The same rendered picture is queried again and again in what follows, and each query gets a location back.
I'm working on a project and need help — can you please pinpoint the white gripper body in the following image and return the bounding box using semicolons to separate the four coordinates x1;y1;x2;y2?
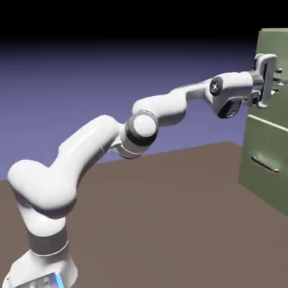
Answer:
254;53;278;109

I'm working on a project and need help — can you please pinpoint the green painted cabinet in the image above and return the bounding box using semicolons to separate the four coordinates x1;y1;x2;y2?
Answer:
237;28;288;214

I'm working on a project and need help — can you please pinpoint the green drawer front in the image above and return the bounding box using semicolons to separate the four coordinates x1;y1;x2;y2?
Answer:
246;28;288;132
237;114;288;214

